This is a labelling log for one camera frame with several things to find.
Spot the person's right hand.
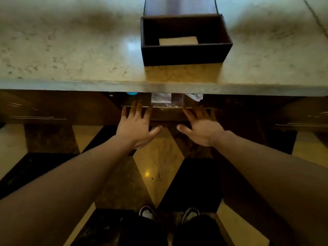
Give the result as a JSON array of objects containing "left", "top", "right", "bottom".
[{"left": 176, "top": 104, "right": 227, "bottom": 147}]

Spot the person's left hand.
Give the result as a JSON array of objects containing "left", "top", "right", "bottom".
[{"left": 115, "top": 99, "right": 163, "bottom": 150}]

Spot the dark wooden drawer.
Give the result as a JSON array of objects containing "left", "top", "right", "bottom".
[{"left": 121, "top": 92, "right": 215, "bottom": 125}]

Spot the dark wooden tissue box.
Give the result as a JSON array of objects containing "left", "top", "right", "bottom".
[{"left": 140, "top": 14, "right": 233, "bottom": 66}]

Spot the white napkin stack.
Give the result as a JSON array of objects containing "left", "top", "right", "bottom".
[{"left": 159, "top": 36, "right": 199, "bottom": 46}]

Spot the person's right forearm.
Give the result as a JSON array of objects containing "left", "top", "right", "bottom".
[{"left": 211, "top": 130, "right": 328, "bottom": 246}]

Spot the person's left forearm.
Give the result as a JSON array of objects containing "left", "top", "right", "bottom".
[{"left": 0, "top": 134, "right": 139, "bottom": 246}]

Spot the person's right shoe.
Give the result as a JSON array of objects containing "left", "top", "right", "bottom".
[{"left": 181, "top": 208, "right": 200, "bottom": 224}]

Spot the person's shoe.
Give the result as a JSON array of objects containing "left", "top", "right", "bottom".
[
  {"left": 139, "top": 205, "right": 157, "bottom": 221},
  {"left": 181, "top": 208, "right": 200, "bottom": 224}
]

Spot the person's left shoe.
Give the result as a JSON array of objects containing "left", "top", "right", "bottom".
[{"left": 139, "top": 205, "right": 157, "bottom": 221}]

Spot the dark wooden counter cabinet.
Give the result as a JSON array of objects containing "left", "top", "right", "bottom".
[{"left": 0, "top": 89, "right": 328, "bottom": 132}]

